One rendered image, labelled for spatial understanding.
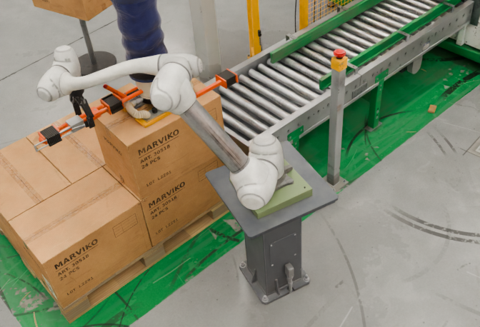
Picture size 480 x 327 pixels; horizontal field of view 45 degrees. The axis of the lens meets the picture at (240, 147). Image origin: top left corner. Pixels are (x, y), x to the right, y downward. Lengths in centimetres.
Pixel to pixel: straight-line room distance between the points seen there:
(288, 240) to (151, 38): 125
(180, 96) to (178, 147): 84
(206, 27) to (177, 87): 224
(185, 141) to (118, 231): 61
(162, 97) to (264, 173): 59
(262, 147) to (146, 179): 77
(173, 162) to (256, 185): 79
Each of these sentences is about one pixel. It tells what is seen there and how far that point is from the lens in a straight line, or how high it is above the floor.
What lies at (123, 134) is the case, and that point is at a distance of 306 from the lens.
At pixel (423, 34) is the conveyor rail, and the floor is 59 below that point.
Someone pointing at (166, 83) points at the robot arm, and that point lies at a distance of 237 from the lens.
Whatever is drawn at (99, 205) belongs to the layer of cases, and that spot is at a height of 54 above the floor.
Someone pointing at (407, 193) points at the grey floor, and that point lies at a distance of 400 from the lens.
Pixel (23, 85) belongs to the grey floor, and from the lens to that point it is 546.
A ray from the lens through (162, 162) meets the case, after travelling 318.
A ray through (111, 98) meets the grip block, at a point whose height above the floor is 109.
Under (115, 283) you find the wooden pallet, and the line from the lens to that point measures 360.
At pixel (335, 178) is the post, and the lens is 394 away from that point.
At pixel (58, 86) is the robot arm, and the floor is 142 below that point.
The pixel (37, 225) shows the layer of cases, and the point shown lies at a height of 54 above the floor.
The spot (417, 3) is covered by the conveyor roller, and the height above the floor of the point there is 54.
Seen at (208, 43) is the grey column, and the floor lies 43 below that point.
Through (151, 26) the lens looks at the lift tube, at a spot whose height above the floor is 145.
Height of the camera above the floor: 285
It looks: 42 degrees down
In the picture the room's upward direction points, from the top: 5 degrees counter-clockwise
